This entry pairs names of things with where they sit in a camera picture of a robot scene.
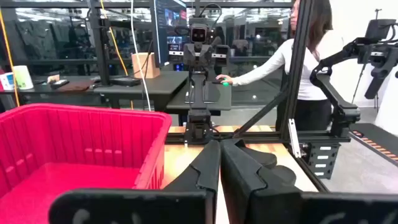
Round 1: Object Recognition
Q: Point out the black aluminium frame post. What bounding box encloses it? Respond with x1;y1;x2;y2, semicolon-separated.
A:
278;0;315;142

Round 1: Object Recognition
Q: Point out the yellow hanging cable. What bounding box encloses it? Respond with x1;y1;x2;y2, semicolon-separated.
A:
0;11;20;107
99;0;134;110

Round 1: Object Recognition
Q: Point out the black diagonal frame brace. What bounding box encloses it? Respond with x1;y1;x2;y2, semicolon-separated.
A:
233;90;289;139

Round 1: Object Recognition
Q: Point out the long black desk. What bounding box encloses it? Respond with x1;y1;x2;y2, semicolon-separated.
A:
0;70;190;110

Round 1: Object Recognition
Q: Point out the black mat with orange marks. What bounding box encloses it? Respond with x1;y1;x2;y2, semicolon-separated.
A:
349;123;398;167

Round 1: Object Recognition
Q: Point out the brown flat mat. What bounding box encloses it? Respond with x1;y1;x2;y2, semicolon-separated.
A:
57;79;96;92

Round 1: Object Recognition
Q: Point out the black horizontal frame rail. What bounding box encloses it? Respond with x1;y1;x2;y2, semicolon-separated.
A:
164;130;343;146

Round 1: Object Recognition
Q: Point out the red ribbed plastic bin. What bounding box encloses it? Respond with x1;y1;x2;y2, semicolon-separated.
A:
0;103;173;224

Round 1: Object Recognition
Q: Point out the person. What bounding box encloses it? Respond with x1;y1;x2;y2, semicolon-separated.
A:
216;0;346;131

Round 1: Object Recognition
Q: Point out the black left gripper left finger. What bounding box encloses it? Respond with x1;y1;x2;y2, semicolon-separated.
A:
48;139;222;224

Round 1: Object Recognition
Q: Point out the computer monitor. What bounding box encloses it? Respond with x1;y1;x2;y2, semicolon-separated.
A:
150;0;187;68

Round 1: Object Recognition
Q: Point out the silver metal bracket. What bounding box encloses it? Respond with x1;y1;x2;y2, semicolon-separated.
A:
287;118;302;159

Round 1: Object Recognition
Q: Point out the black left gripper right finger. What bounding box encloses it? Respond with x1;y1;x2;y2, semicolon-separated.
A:
220;138;398;224

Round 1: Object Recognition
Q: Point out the grey device with white stripe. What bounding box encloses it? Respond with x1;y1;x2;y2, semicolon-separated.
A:
214;45;231;68

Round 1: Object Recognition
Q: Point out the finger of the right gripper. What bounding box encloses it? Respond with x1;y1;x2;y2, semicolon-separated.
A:
190;49;200;77
198;49;208;77

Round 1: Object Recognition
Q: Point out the white blue container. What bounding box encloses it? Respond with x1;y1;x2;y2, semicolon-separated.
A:
0;72;16;91

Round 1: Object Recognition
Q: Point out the wooden box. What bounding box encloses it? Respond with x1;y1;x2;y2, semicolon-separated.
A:
131;52;161;79

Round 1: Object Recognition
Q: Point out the black flat device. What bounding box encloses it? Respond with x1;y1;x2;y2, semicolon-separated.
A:
110;77;141;87

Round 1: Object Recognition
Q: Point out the small black table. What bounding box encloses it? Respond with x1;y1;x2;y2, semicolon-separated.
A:
166;81;233;116

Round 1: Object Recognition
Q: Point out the black stand post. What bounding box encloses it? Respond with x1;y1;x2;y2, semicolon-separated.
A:
88;0;112;86

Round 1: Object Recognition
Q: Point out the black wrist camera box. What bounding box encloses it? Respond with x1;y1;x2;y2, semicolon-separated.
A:
188;23;210;44

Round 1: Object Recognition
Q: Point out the white hanging cable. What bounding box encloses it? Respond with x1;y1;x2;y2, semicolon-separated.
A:
129;0;152;112

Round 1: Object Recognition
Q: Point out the black plate with white labels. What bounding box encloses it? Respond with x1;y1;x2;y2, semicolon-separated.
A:
306;141;341;180

